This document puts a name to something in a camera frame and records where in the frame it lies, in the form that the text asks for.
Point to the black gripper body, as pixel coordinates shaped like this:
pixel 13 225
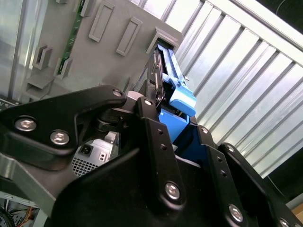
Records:
pixel 106 201

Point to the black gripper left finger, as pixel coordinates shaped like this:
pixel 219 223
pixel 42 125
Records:
pixel 59 106

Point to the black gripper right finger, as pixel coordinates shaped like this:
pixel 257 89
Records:
pixel 220 170

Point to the hard disk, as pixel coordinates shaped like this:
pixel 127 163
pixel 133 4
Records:
pixel 180 99

